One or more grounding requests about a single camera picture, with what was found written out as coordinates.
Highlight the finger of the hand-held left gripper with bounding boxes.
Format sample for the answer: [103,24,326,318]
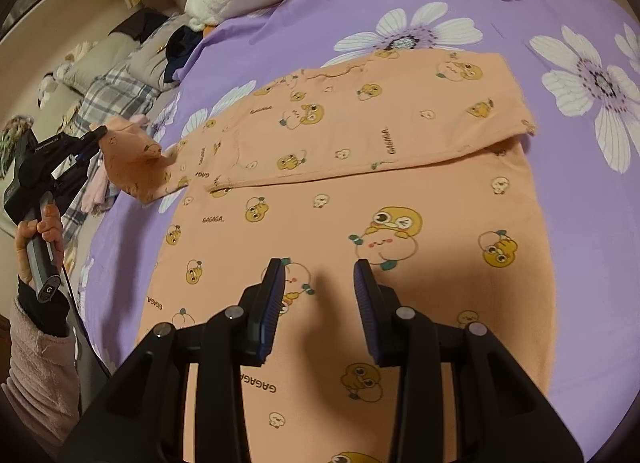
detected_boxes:
[52,125,109,164]
[49,140,105,194]

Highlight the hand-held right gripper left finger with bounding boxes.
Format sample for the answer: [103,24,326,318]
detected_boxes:
[57,258,287,463]

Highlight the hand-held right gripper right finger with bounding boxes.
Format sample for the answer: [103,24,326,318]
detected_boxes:
[353,259,584,463]

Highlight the orange cartoon print shirt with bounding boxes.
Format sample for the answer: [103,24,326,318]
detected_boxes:
[90,50,556,463]

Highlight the person's left forearm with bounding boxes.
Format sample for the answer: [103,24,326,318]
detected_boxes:
[0,275,83,459]

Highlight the dark navy clothes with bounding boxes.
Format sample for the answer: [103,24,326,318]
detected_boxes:
[164,25,207,84]

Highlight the person's left hand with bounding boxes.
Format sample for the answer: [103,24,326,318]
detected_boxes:
[14,203,66,286]

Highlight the multicoloured yarn bundle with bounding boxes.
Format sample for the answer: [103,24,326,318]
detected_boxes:
[0,115,33,180]

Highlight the pale pink cloth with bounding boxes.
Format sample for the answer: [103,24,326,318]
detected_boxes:
[80,168,119,216]

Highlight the grey plaid blanket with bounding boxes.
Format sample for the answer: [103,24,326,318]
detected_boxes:
[60,65,161,228]

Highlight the small plush toys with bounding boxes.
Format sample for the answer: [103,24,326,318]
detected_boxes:
[37,42,87,108]

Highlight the grey pillow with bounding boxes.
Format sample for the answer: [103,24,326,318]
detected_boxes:
[62,35,141,94]

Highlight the dark brown cloth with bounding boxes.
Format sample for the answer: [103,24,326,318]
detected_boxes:
[110,8,170,44]

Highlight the purple flower print bedsheet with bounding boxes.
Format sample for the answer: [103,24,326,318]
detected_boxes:
[75,0,640,463]

